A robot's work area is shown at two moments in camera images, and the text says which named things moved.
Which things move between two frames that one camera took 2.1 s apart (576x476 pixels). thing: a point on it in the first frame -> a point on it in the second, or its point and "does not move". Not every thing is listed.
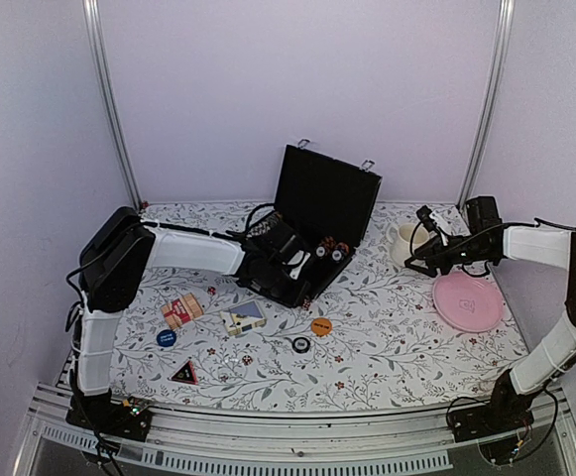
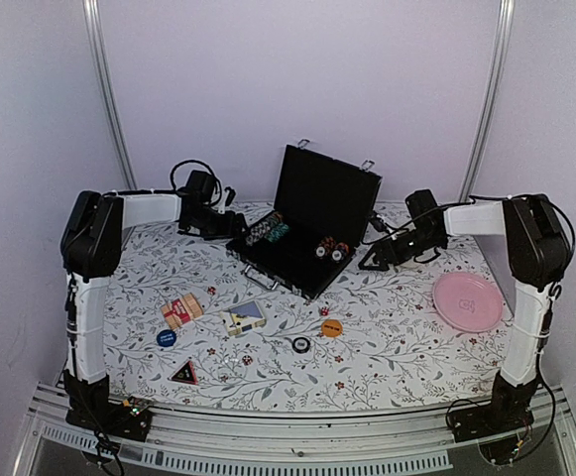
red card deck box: [182, 310] does not move
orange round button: [321, 326] -> [331, 328]
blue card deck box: [242, 318] does not move
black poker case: [323, 202] does not move
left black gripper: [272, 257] -> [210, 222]
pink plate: [467, 302] does not move
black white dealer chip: [300, 344] does not move
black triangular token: [184, 373] does not move
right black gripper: [432, 251] -> [381, 254]
